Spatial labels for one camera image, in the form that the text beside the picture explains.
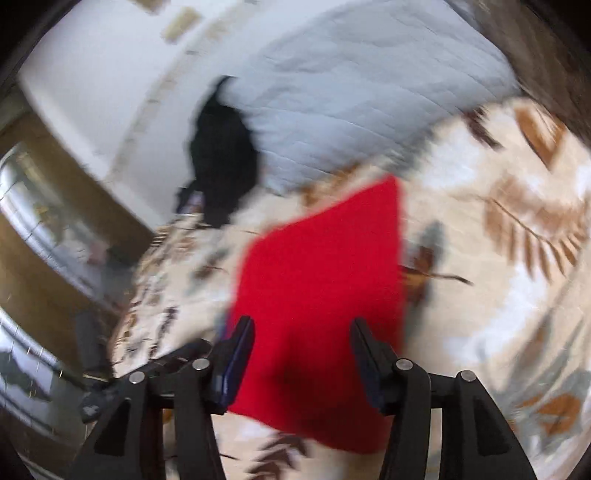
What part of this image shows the purple cloth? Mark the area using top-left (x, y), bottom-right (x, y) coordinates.
top-left (179, 191), bottom-right (205, 217)

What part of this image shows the black clothes pile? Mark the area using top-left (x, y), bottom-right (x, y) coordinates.
top-left (174, 76), bottom-right (262, 228)

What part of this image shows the grey quilted pillow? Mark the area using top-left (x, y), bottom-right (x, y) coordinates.
top-left (221, 0), bottom-right (519, 197)

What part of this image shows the leaf print blanket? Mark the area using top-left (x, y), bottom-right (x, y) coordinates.
top-left (108, 95), bottom-right (591, 480)

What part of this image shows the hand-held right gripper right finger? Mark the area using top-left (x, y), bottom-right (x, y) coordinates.
top-left (350, 316), bottom-right (539, 480)

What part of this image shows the glass door cabinet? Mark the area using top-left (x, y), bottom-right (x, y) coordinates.
top-left (0, 90), bottom-right (155, 418)

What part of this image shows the red and blue knit sweater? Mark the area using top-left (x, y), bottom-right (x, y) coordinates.
top-left (225, 174), bottom-right (408, 456)

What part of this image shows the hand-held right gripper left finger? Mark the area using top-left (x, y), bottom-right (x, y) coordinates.
top-left (69, 316), bottom-right (256, 480)

